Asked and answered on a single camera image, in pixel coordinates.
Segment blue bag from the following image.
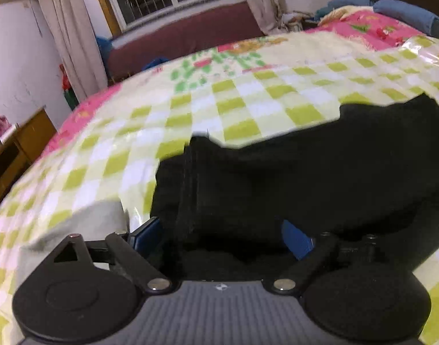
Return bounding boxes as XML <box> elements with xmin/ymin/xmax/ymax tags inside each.
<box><xmin>95</xmin><ymin>36</ymin><xmax>114</xmax><ymax>77</ymax></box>

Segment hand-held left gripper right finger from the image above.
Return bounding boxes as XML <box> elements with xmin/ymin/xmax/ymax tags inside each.
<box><xmin>263</xmin><ymin>219</ymin><xmax>386</xmax><ymax>295</ymax></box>

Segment wooden side cabinet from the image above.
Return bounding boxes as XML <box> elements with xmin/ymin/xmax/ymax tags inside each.
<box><xmin>0</xmin><ymin>106</ymin><xmax>59</xmax><ymax>221</ymax></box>

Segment black pants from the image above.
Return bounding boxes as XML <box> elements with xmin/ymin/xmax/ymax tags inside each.
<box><xmin>149</xmin><ymin>93</ymin><xmax>439</xmax><ymax>281</ymax></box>

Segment maroon bench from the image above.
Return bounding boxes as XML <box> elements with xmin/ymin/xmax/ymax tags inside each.
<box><xmin>106</xmin><ymin>2</ymin><xmax>267</xmax><ymax>84</ymax></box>

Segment pile of clothes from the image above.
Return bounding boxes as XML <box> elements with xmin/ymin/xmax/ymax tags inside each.
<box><xmin>280</xmin><ymin>9</ymin><xmax>318</xmax><ymax>32</ymax></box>

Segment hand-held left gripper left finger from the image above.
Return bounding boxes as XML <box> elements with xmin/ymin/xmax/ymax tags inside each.
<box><xmin>52</xmin><ymin>216</ymin><xmax>172</xmax><ymax>293</ymax></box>

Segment light grey cloth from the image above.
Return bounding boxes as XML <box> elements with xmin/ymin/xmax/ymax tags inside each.
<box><xmin>20</xmin><ymin>201</ymin><xmax>129</xmax><ymax>281</ymax></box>

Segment small blue cloth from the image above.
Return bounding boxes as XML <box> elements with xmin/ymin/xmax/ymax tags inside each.
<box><xmin>142</xmin><ymin>55</ymin><xmax>168</xmax><ymax>71</ymax></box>

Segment red and green toy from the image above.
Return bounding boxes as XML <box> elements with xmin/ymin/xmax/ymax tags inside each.
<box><xmin>59</xmin><ymin>64</ymin><xmax>80</xmax><ymax>111</ymax></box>

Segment pink floral quilt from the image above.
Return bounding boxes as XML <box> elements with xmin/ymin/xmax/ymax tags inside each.
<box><xmin>43</xmin><ymin>5</ymin><xmax>426</xmax><ymax>156</ymax></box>

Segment blue pillow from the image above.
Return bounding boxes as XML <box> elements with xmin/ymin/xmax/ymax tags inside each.
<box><xmin>372</xmin><ymin>0</ymin><xmax>439</xmax><ymax>41</ymax></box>

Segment beige curtain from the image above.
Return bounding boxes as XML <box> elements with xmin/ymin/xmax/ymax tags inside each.
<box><xmin>237</xmin><ymin>0</ymin><xmax>289</xmax><ymax>36</ymax></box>
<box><xmin>29</xmin><ymin>0</ymin><xmax>109</xmax><ymax>102</ymax></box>

